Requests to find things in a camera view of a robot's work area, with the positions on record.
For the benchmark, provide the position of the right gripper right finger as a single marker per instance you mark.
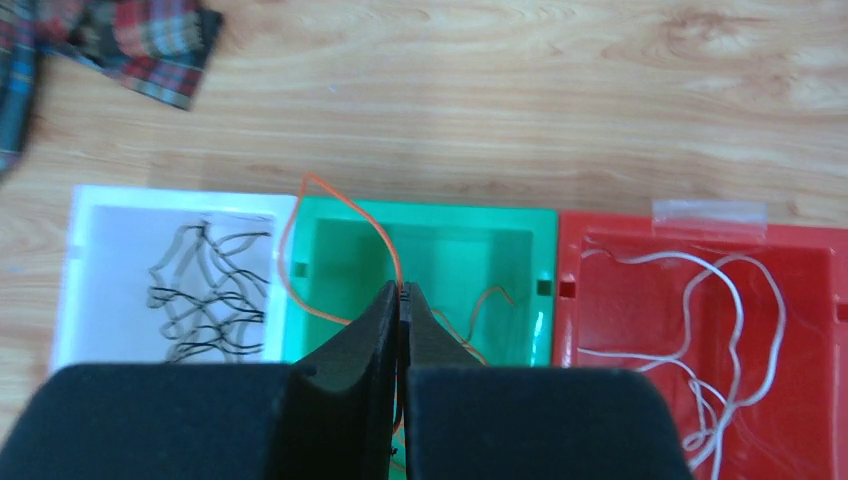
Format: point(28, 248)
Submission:
point(466, 420)

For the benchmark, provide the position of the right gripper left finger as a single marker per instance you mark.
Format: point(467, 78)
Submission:
point(326, 416)

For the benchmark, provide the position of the green plastic bin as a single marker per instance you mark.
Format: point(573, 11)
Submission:
point(486, 271)

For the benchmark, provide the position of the white plastic bin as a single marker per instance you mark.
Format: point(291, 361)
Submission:
point(171, 276)

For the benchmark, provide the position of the red plastic bin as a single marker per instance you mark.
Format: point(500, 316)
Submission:
point(742, 330)

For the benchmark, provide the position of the plaid cloth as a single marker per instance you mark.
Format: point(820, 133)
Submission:
point(156, 48)

